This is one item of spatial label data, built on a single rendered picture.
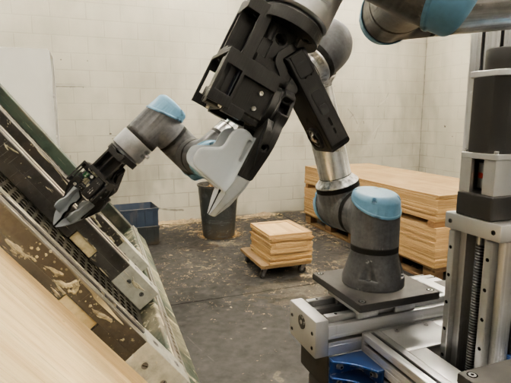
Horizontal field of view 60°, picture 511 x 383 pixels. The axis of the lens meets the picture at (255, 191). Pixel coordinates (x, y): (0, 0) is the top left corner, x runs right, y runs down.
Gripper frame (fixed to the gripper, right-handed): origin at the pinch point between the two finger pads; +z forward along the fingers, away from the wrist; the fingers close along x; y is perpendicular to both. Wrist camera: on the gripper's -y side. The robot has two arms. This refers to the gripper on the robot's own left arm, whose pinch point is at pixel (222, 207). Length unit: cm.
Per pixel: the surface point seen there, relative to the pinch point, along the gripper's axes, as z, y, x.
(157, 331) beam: 40, -21, -65
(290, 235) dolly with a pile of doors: 15, -174, -310
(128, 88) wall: -55, -4, -556
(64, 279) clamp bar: 25.1, 7.8, -36.9
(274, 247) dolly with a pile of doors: 31, -165, -309
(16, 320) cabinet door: 26.9, 12.4, -20.4
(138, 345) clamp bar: 32, -10, -37
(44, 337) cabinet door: 28.9, 8.0, -22.3
